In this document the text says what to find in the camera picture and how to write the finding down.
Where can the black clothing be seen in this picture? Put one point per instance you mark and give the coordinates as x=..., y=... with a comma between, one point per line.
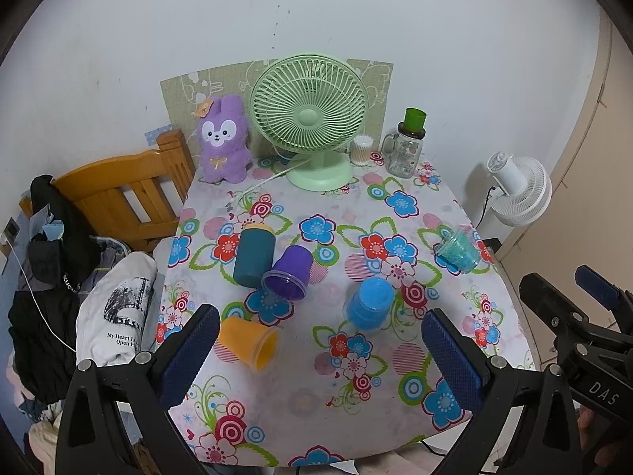
x=42, y=326

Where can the purple plush bunny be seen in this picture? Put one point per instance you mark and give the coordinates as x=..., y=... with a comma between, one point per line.
x=222, y=158

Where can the floral tablecloth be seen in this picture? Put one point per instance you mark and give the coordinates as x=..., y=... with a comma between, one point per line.
x=316, y=381

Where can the plaid cloth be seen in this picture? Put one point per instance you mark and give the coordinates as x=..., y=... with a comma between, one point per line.
x=106, y=252

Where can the cotton swab container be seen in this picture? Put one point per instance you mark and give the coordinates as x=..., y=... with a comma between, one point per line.
x=362, y=151

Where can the blue wall tape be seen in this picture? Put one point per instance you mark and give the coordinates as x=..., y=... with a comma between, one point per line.
x=154, y=134

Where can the wooden chair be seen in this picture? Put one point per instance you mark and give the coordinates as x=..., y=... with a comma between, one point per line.
x=123, y=185

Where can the wall socket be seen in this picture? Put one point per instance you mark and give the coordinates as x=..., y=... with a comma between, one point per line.
x=11, y=231

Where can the white standing fan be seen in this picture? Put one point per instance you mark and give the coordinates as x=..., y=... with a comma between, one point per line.
x=524, y=183

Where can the orange cup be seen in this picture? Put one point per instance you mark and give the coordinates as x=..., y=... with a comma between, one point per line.
x=242, y=339

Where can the white printed shirt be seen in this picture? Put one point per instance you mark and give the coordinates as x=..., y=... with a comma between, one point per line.
x=116, y=307

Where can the patterned wall sheet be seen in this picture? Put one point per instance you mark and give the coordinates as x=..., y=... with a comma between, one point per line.
x=222, y=81

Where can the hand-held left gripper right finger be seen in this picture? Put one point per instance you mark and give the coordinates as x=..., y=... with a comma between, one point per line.
x=452, y=351

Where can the green desk fan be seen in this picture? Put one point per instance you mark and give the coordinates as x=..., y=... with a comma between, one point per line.
x=306, y=118

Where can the clear teal cup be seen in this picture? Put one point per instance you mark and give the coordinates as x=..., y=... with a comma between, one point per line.
x=457, y=252

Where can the purple cup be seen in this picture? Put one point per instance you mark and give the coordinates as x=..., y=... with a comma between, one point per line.
x=292, y=269

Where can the glass jar mug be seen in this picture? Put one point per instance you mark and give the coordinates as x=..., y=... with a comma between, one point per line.
x=403, y=156

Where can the dark teal cup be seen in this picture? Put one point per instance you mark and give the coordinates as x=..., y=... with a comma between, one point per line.
x=252, y=257

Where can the person's right hand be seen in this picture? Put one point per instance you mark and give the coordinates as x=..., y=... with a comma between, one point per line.
x=588, y=425

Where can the green cup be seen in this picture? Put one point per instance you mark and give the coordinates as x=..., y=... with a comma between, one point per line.
x=414, y=117

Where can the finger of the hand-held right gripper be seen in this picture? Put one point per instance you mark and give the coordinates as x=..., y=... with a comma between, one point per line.
x=556, y=309
x=598, y=287

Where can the beige wooden door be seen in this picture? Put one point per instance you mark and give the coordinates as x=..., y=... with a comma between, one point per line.
x=588, y=158

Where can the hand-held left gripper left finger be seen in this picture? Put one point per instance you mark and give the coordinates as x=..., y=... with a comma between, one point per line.
x=190, y=351

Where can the blue cup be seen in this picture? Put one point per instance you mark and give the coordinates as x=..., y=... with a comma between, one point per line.
x=368, y=304

